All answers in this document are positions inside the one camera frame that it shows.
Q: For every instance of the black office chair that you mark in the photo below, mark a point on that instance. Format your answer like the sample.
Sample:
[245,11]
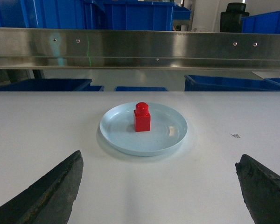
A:
[231,19]

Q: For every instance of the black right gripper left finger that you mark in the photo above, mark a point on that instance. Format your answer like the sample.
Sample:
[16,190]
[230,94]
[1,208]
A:
[50,199]

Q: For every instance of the blue bin behind table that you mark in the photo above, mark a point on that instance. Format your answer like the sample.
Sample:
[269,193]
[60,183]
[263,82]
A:
[207,83]
[139,88]

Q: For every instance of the red toy block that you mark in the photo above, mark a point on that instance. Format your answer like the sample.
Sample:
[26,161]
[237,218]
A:
[141,117]

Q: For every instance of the blue bin upper right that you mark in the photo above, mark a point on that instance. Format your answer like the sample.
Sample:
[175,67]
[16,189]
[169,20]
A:
[267,23]

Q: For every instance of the blue bin upper center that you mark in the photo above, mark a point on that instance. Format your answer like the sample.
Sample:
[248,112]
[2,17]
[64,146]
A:
[143,15]

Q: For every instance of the stainless steel shelf rail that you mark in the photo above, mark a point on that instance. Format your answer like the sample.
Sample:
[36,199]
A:
[25,48]

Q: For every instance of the blue bin behind table right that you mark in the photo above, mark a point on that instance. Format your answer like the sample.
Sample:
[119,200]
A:
[207,83]

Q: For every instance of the blue bin upper left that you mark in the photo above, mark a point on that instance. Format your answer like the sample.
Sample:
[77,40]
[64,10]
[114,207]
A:
[64,14]

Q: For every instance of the blue bin behind table center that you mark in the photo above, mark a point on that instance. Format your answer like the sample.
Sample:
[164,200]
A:
[139,88]

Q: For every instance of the light blue round plate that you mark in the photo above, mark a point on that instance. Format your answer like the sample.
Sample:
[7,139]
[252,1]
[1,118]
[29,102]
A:
[168,129]

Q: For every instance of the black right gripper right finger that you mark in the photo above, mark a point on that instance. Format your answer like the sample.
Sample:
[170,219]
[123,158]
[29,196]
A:
[260,189]

